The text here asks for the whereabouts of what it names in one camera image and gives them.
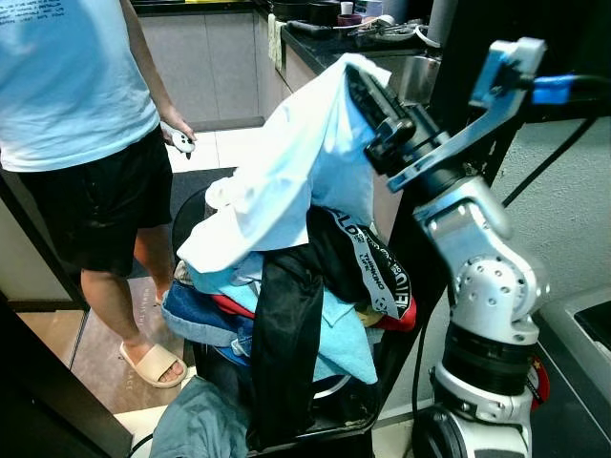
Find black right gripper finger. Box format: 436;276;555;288
346;65;390;117

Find white shirt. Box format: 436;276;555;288
177;52;392;278

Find white handheld controller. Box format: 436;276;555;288
162;122;198;157

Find grey washing machine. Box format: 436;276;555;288
530;286;611;458

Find person's left hand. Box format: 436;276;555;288
156;107;197;154

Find black kitchen counter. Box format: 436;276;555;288
275;14;450;75

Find black garment with printed waistband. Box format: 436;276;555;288
305;205;417;321

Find light blue towel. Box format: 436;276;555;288
186;258;383;385

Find black hanging garment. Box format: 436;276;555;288
246;240;327;451

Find red cloth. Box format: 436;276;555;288
210;291;417;332

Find blue denim jeans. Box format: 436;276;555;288
162;281;255;365

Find red round sticker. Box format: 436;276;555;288
527;358;553;408

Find person in white t-shirt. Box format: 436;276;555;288
0;0;198;388

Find beige sandal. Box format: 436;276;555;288
118;341;190;390

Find grey teal garment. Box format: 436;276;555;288
151;377;251;458

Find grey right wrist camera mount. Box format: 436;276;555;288
387;38;550;194

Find blue plug with black cable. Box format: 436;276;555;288
532;73;611;106

